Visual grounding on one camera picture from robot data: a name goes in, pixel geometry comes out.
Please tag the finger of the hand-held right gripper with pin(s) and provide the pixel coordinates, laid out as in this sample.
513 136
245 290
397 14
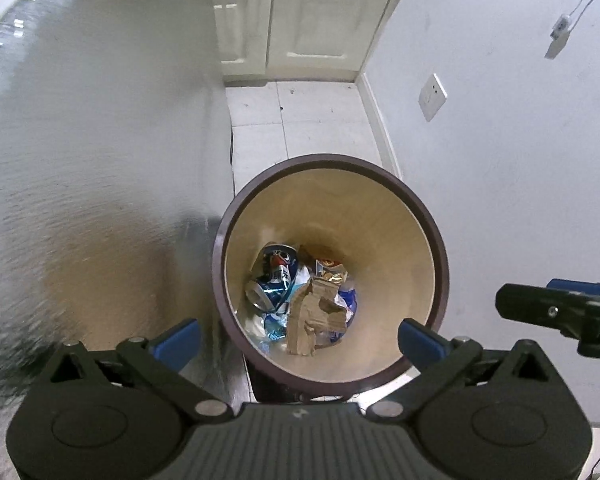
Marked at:
530 305
575 286

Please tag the brown rimmed beige trash bin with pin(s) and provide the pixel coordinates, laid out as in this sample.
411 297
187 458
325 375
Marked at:
380 220

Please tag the silver refrigerator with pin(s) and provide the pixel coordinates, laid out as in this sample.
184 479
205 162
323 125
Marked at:
105 160

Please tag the crumpled brown paper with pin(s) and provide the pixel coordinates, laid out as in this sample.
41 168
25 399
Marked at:
312 320

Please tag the crushed blue soda can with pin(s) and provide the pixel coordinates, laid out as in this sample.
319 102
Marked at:
275 275

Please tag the orange snack bag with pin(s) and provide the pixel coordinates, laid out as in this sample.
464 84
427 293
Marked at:
327 267

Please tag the white wall charger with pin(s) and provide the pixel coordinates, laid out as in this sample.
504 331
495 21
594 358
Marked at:
559 36

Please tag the white wall socket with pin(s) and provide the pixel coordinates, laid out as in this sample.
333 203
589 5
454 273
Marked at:
432 96

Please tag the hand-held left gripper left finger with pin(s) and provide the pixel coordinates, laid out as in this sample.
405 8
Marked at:
172 347

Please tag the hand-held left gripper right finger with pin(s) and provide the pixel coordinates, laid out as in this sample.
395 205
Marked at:
422 345

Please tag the cream wooden cabinet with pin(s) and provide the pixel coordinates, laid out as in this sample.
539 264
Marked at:
305 25

